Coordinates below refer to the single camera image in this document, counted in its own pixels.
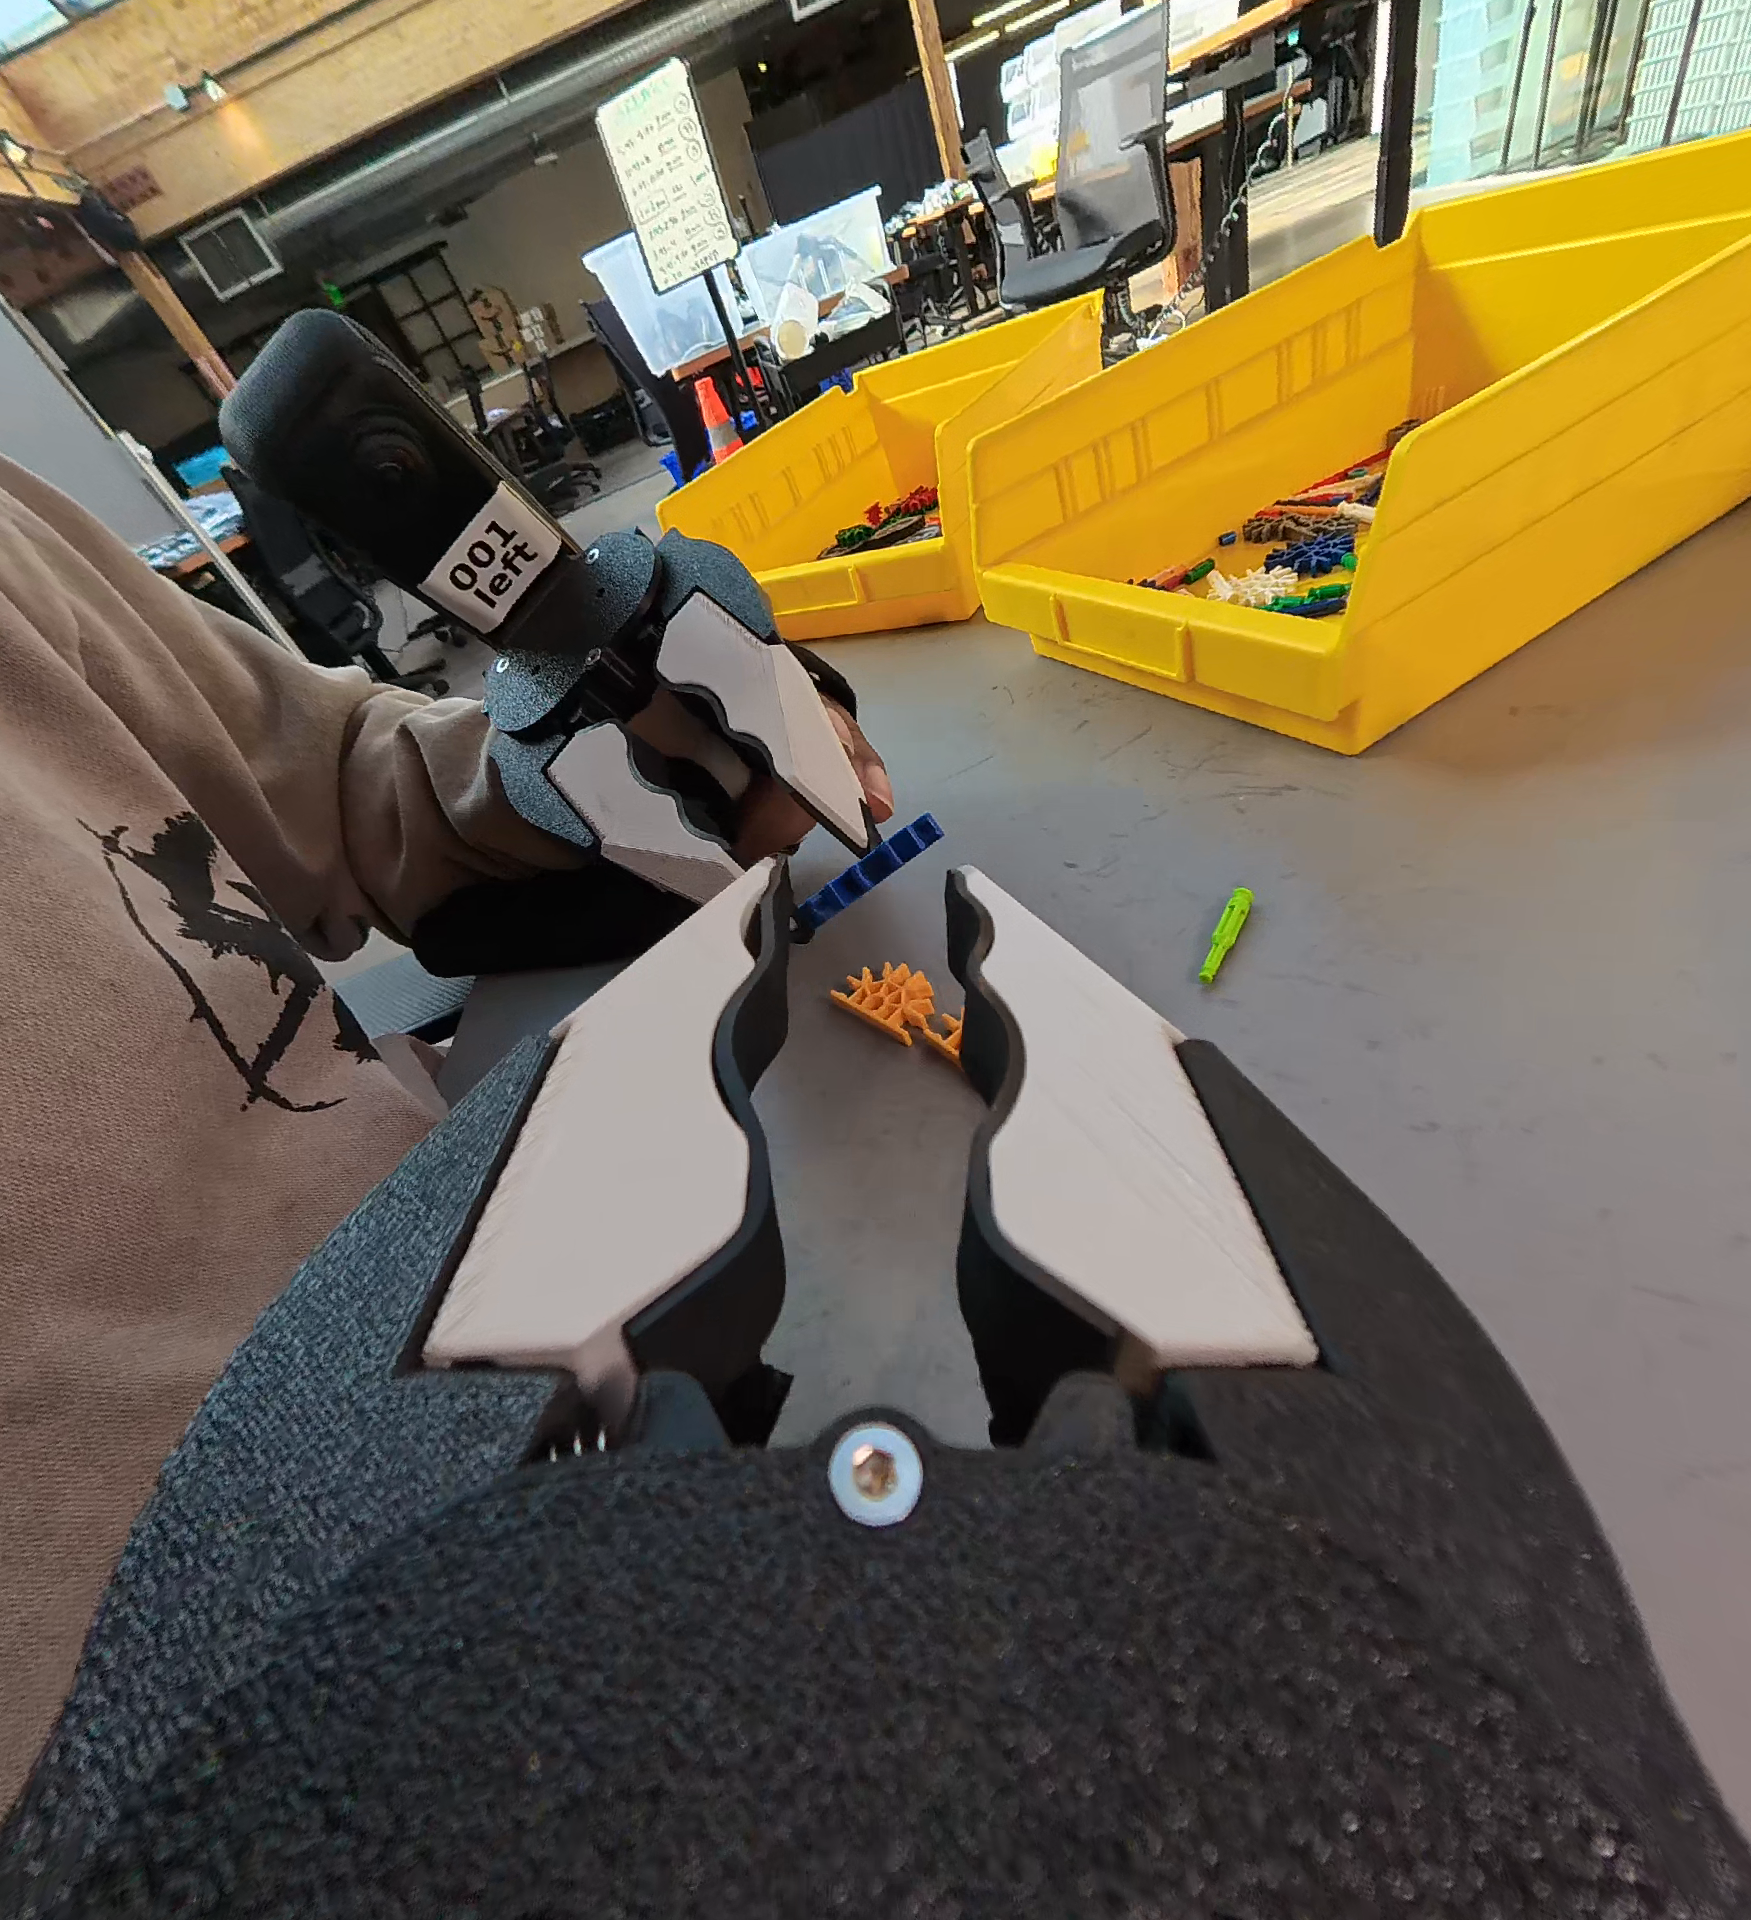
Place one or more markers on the stack of ribbed plastic trays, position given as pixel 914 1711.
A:
pixel 1715 60

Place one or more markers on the wooden post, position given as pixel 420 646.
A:
pixel 937 90

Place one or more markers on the pile of small colourful connectors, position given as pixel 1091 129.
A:
pixel 890 525

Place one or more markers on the orange fan connector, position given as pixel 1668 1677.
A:
pixel 947 1038

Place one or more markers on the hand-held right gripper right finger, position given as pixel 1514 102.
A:
pixel 1146 1185

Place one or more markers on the whiteboard sign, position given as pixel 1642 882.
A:
pixel 667 182

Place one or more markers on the lime green rod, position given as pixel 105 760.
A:
pixel 1225 938

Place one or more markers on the black window frame post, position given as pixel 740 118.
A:
pixel 1400 118

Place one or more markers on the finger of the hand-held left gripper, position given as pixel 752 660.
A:
pixel 774 704
pixel 634 812

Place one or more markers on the blue snowflake connector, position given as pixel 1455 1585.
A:
pixel 876 872

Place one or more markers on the person's left forearm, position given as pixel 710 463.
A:
pixel 410 795

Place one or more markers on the grey fabric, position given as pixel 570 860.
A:
pixel 396 998

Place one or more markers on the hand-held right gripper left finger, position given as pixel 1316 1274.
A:
pixel 603 1185

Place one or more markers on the yellow snowflake connector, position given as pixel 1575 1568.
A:
pixel 890 1001

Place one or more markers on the clear plastic tub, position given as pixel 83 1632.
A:
pixel 821 249
pixel 652 307

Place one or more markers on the orange traffic cone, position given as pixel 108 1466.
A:
pixel 718 429

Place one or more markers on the black mesh office chair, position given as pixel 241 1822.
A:
pixel 1115 164

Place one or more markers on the white partition board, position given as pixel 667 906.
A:
pixel 20 406

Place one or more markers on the person's beige jacket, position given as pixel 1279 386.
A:
pixel 67 1051

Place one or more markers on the person's left hand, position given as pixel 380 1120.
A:
pixel 779 835

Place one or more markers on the yellow plastic bin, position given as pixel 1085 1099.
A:
pixel 876 436
pixel 1565 450

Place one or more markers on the pile of rods and connectors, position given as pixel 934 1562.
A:
pixel 1312 555

